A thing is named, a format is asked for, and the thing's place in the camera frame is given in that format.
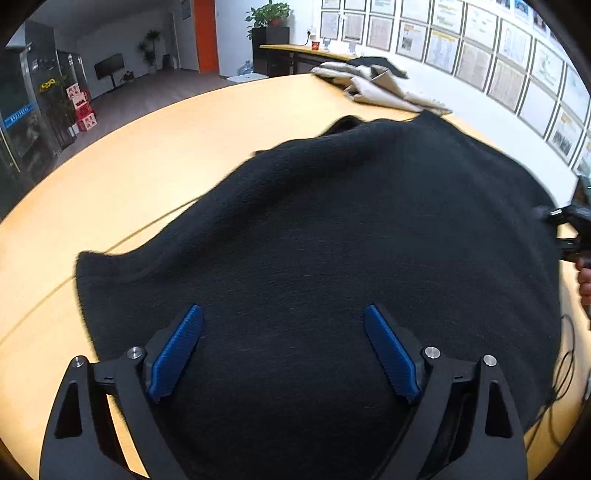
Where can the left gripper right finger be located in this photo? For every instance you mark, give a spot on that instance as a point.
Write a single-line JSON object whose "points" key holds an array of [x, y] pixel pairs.
{"points": [[463, 422]]}

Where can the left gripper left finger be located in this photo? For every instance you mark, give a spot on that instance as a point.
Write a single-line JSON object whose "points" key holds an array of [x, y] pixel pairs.
{"points": [[80, 440]]}

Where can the black sweater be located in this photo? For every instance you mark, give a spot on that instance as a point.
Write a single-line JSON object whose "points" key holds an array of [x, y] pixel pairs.
{"points": [[284, 255]]}

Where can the person's right hand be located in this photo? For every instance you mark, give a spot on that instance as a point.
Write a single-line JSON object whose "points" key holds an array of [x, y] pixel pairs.
{"points": [[584, 281]]}

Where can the beige folded garment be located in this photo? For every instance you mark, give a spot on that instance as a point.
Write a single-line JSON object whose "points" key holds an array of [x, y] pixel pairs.
{"points": [[376, 85]]}

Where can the red and white boxes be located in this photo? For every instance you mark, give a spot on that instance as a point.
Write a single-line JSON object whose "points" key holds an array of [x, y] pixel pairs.
{"points": [[80, 100]]}

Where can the narrow yellow side table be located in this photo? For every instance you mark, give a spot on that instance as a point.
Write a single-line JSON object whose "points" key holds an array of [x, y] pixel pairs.
{"points": [[297, 52]]}

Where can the black tv on stand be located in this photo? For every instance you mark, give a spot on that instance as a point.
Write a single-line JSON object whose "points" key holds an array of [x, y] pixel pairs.
{"points": [[108, 67]]}

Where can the potted green plant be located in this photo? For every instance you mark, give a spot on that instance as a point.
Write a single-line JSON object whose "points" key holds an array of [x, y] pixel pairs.
{"points": [[267, 25]]}

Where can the tall plant by tv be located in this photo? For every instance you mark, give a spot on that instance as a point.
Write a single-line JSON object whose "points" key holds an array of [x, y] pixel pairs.
{"points": [[147, 49]]}

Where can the orange door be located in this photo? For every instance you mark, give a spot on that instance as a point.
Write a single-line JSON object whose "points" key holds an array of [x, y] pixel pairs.
{"points": [[205, 35]]}

